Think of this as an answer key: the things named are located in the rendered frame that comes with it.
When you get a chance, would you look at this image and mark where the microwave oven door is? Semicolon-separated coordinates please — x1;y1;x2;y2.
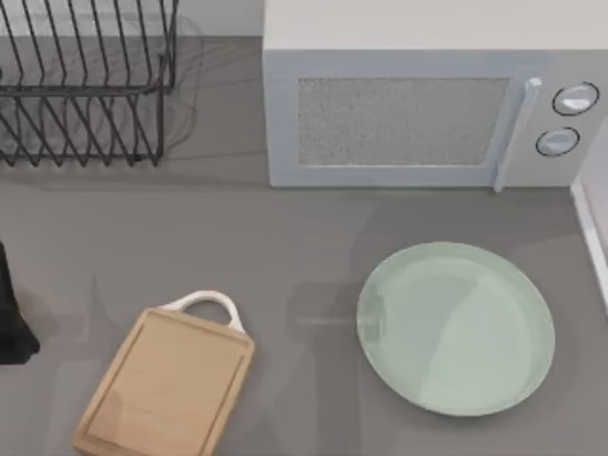
263;48;527;187

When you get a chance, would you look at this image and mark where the pale green plate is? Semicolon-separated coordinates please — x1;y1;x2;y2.
356;241;556;418

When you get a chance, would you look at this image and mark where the wooden cutting board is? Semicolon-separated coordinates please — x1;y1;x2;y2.
71;290;257;456

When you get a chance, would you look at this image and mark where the pale microwave oven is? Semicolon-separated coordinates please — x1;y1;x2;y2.
262;0;608;193

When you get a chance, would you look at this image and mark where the small microwave knob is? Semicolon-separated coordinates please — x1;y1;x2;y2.
535;126;581;157

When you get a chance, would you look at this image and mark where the white sink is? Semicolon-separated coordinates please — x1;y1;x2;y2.
570;142;608;286

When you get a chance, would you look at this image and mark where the large microwave knob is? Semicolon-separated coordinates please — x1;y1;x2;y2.
551;81;600;117

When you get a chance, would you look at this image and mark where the black wire dish rack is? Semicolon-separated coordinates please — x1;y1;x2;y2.
0;0;181;168

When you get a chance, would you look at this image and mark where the microwave door handle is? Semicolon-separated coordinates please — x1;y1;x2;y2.
493;77;542;193

